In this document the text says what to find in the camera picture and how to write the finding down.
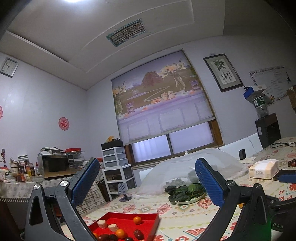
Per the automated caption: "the round pale cake piece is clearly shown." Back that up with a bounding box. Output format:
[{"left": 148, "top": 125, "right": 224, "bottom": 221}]
[{"left": 97, "top": 219, "right": 107, "bottom": 229}]

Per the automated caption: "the beige cake block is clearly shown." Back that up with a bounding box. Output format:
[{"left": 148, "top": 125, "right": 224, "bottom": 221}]
[{"left": 108, "top": 223, "right": 118, "bottom": 232}]

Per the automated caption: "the dark jujube date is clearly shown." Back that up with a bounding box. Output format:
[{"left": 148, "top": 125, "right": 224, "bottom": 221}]
[{"left": 109, "top": 234, "right": 118, "bottom": 241}]

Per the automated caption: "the yellow-orange tangerine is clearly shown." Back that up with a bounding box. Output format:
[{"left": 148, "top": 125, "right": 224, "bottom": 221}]
[{"left": 115, "top": 229, "right": 126, "bottom": 239}]

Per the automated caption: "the orange tangerine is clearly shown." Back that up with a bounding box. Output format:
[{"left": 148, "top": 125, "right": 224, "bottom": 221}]
[{"left": 133, "top": 216, "right": 142, "bottom": 225}]

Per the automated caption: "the large red jujube date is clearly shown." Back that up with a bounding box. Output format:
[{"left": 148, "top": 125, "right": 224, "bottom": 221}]
[{"left": 133, "top": 230, "right": 144, "bottom": 240}]

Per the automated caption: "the microwave oven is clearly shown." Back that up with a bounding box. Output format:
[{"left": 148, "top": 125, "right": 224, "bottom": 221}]
[{"left": 38, "top": 154, "right": 76, "bottom": 179}]

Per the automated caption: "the white drawer cabinet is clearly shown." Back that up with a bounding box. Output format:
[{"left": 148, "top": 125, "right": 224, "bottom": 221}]
[{"left": 102, "top": 147, "right": 136, "bottom": 200}]

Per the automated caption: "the phone stand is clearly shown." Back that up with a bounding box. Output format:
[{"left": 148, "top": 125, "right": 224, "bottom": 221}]
[{"left": 118, "top": 183, "right": 132, "bottom": 202}]

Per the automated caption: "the Face tissue pack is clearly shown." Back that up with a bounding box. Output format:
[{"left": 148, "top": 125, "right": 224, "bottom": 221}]
[{"left": 249, "top": 159, "right": 278, "bottom": 180}]

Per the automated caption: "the black smartphone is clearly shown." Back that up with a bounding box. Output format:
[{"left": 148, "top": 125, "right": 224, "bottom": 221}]
[{"left": 273, "top": 170, "right": 296, "bottom": 184}]

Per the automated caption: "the patterned tablecloth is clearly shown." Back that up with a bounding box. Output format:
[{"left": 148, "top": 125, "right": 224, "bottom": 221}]
[{"left": 82, "top": 137, "right": 295, "bottom": 240}]

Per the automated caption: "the small black device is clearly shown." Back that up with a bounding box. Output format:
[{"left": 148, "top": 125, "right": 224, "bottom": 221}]
[{"left": 238, "top": 149, "right": 246, "bottom": 160}]

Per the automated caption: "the plate of green spinach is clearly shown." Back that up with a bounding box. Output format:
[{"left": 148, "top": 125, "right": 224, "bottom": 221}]
[{"left": 165, "top": 183, "right": 206, "bottom": 204}]

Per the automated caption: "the red tray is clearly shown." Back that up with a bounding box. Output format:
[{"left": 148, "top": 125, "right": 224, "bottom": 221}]
[{"left": 88, "top": 212, "right": 160, "bottom": 240}]

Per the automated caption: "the white mesh food cover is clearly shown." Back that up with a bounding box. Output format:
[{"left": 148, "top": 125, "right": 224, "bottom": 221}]
[{"left": 133, "top": 148, "right": 248, "bottom": 199}]

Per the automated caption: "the black box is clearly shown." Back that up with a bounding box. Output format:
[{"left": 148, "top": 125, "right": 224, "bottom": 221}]
[{"left": 255, "top": 113, "right": 281, "bottom": 148}]

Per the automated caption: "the clear water bottle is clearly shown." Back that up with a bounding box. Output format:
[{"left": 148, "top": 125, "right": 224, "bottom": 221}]
[{"left": 247, "top": 92, "right": 269, "bottom": 118}]

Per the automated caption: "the printed roller blind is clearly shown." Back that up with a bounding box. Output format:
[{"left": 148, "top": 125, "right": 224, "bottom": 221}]
[{"left": 111, "top": 51, "right": 215, "bottom": 145}]

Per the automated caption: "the framed calligraphy picture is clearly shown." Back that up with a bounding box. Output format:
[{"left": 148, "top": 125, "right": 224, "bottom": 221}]
[{"left": 203, "top": 54, "right": 243, "bottom": 92}]

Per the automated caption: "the ceiling vent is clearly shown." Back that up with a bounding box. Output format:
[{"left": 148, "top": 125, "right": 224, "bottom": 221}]
[{"left": 106, "top": 19, "right": 146, "bottom": 47}]

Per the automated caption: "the red paper wall decoration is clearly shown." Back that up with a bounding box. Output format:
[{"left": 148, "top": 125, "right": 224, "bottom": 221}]
[{"left": 58, "top": 117, "right": 70, "bottom": 131}]

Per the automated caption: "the black cable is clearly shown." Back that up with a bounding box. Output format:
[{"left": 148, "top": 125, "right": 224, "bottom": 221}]
[{"left": 269, "top": 141, "right": 296, "bottom": 149}]

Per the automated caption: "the square wall clock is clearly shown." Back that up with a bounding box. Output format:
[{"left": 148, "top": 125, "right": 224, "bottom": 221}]
[{"left": 1, "top": 58, "right": 19, "bottom": 78}]

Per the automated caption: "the white wall poster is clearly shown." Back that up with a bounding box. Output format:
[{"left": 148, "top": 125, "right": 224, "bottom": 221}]
[{"left": 249, "top": 66, "right": 295, "bottom": 105}]

